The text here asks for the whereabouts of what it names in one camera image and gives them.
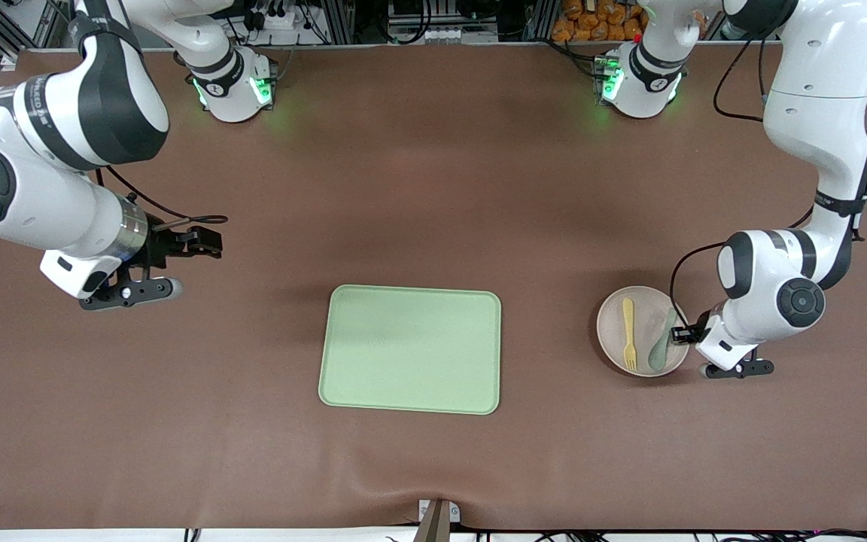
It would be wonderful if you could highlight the white power strip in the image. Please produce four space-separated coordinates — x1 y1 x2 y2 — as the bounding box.
248 6 308 32

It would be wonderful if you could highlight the light green rectangular tray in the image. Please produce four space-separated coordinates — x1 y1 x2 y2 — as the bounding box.
318 284 503 416

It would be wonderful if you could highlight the white connector strip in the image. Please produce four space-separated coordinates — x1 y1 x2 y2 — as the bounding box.
417 28 500 44

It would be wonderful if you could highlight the aluminium frame post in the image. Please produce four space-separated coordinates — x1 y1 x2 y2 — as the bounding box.
321 0 356 44

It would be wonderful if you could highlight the yellow plastic fork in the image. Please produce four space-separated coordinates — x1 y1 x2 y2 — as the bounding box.
621 297 640 372

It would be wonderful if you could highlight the grey metal mount bracket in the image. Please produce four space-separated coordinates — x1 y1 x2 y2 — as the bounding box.
417 498 461 542

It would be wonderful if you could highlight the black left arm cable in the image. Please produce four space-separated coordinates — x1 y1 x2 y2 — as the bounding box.
670 34 815 333

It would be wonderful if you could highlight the brown table mat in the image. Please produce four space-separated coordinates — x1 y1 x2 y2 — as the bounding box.
0 41 867 531

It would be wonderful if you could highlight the green plastic spoon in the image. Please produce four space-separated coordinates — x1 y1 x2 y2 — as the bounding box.
645 307 680 372

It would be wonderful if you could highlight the orange bread rolls pile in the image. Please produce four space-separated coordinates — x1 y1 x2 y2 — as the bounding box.
552 0 649 43

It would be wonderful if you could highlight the beige round plate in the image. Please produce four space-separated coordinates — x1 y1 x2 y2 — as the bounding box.
596 285 692 378

